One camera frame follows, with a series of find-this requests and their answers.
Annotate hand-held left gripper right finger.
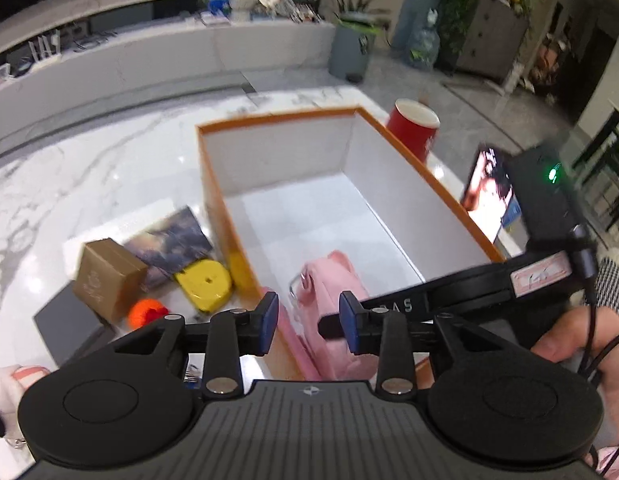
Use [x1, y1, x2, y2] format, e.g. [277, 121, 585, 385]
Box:
[338, 290, 515, 396]

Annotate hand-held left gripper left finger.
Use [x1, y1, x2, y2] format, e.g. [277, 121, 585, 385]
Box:
[110, 291, 280, 401]

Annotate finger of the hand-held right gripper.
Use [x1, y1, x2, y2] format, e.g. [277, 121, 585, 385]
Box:
[317, 287, 428, 339]

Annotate pink bag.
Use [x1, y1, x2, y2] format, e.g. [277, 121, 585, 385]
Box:
[280, 250, 385, 381]

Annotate yellow tape measure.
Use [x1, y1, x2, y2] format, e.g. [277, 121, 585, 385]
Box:
[174, 258, 234, 313]

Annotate orange crochet ball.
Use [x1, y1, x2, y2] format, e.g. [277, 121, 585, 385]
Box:
[128, 298, 171, 331]

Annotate orange cardboard box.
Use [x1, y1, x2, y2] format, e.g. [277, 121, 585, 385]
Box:
[196, 105, 505, 381]

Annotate person's right hand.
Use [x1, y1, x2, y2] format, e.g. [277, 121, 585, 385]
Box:
[532, 305, 619, 441]

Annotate smartphone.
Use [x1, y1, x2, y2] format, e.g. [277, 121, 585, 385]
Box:
[462, 144, 515, 243]

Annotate black chair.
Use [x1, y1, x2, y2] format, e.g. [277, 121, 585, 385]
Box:
[572, 105, 619, 251]

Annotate houndstooth cushion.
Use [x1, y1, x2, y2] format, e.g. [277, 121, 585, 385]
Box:
[596, 256, 619, 307]

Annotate dark picture book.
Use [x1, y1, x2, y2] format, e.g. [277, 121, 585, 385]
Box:
[124, 205, 215, 291]

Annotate red paper cup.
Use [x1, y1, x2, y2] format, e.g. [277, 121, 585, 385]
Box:
[386, 98, 440, 163]

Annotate gold cardboard box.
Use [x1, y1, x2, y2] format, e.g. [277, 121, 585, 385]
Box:
[72, 238, 149, 323]

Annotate grey drawer cabinet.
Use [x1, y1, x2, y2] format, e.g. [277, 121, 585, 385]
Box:
[457, 0, 530, 82]

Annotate large water bottle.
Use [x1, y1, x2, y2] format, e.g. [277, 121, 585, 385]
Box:
[408, 9, 441, 72]

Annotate dark grey flat box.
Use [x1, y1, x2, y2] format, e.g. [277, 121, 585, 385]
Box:
[33, 280, 115, 367]

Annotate tall green leafy plant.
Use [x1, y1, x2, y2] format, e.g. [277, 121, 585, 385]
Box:
[433, 0, 493, 72]

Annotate potted plant in grey pot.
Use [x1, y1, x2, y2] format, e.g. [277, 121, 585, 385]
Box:
[317, 0, 405, 84]

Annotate white plush toy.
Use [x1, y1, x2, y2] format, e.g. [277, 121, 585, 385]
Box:
[0, 364, 53, 453]

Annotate white tv console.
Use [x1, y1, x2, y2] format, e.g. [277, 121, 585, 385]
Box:
[0, 0, 340, 161]

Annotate white router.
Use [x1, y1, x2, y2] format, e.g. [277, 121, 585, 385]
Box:
[26, 30, 64, 70]

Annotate black cable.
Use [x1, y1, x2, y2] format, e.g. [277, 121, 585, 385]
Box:
[569, 225, 619, 378]

